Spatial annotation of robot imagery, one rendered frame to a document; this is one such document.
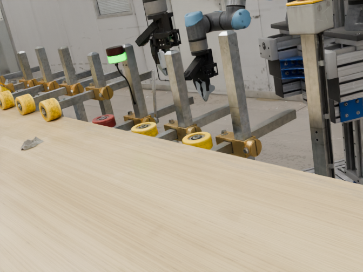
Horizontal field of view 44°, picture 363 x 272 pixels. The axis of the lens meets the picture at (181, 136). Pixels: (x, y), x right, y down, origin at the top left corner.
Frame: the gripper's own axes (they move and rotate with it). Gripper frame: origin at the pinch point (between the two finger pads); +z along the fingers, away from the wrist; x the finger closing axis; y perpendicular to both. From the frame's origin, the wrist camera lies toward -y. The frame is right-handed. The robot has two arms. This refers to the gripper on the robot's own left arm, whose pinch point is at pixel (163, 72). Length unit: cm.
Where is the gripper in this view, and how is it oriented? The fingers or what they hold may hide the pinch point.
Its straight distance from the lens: 162.5
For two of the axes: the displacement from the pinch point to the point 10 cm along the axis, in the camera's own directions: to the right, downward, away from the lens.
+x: 4.8, -3.7, 7.9
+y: 8.5, 0.1, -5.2
